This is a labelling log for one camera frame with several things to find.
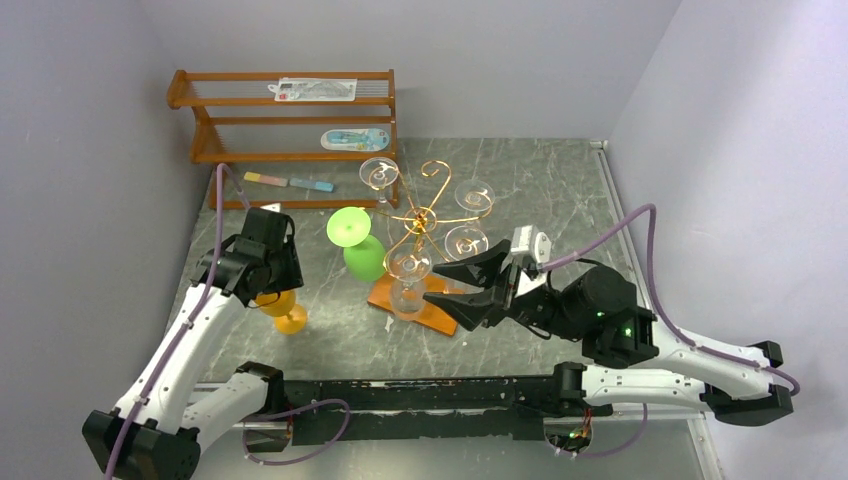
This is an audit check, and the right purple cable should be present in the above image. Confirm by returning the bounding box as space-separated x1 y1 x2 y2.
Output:
539 202 802 462

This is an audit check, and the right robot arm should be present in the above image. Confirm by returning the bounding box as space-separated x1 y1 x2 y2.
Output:
424 234 793 427

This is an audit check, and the blue eraser stick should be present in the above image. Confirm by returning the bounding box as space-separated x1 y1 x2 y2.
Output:
288 178 335 193

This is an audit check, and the yellow pink eraser stick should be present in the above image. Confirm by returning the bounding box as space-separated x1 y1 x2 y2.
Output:
243 172 288 188

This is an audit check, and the green plastic wine glass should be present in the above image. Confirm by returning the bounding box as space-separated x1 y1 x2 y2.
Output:
326 206 387 283

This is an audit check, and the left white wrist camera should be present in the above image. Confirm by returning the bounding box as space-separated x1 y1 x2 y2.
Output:
260 203 282 214

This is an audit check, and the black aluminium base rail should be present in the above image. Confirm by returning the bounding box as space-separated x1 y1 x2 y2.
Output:
165 374 704 448

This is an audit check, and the blue packaged item lower shelf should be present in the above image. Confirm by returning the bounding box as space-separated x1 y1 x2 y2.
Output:
320 128 391 152

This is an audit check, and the clear wine glass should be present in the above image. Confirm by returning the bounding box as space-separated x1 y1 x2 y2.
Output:
444 225 489 261
454 179 495 216
386 243 432 321
359 157 400 205

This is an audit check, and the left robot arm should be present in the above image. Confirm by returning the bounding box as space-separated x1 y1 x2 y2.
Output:
82 207 304 479

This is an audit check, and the packaged item top shelf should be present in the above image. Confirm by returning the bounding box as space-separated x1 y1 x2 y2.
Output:
267 77 358 102

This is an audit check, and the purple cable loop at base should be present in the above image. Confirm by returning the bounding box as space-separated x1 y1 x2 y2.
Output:
241 397 351 467

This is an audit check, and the wooden two-tier shelf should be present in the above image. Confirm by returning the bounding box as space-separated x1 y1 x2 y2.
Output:
166 70 398 209

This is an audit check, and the orange plastic wine glass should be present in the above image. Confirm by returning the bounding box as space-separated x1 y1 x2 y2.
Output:
254 290 308 335

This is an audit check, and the gold wire wine glass rack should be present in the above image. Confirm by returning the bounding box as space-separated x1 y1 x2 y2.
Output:
367 160 494 337

